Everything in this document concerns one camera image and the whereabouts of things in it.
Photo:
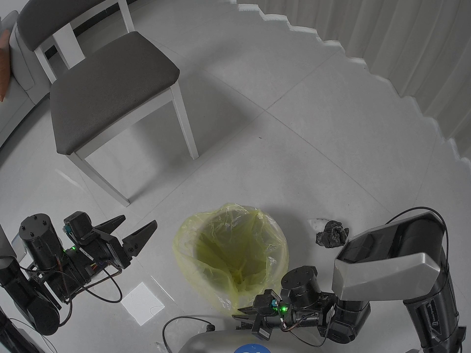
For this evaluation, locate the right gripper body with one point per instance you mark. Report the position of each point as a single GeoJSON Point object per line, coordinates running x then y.
{"type": "Point", "coordinates": [265, 324]}

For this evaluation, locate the beige curtain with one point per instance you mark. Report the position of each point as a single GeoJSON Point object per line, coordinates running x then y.
{"type": "Point", "coordinates": [404, 31]}

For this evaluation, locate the white sofa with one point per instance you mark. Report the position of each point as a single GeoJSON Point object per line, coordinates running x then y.
{"type": "Point", "coordinates": [22, 75]}

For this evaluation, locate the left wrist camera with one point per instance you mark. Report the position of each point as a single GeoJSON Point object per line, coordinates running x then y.
{"type": "Point", "coordinates": [77, 224]}

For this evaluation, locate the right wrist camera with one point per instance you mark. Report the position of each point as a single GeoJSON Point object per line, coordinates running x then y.
{"type": "Point", "coordinates": [265, 302]}

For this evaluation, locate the yellow plastic bag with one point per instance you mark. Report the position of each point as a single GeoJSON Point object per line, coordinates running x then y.
{"type": "Point", "coordinates": [220, 248]}

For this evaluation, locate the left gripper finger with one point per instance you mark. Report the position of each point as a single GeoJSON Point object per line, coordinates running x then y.
{"type": "Point", "coordinates": [138, 239]}
{"type": "Point", "coordinates": [108, 226]}

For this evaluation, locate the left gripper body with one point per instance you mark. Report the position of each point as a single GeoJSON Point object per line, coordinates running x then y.
{"type": "Point", "coordinates": [106, 254]}

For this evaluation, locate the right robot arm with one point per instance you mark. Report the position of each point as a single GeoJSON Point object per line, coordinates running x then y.
{"type": "Point", "coordinates": [386, 267]}

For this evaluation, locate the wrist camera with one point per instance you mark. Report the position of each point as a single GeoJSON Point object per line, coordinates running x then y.
{"type": "Point", "coordinates": [265, 302]}
{"type": "Point", "coordinates": [77, 224]}

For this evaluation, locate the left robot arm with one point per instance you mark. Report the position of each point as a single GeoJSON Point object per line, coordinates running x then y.
{"type": "Point", "coordinates": [36, 241]}

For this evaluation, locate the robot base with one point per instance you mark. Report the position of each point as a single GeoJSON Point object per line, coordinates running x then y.
{"type": "Point", "coordinates": [220, 344]}

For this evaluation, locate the grey and white chair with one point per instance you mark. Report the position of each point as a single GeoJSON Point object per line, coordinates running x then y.
{"type": "Point", "coordinates": [110, 86]}

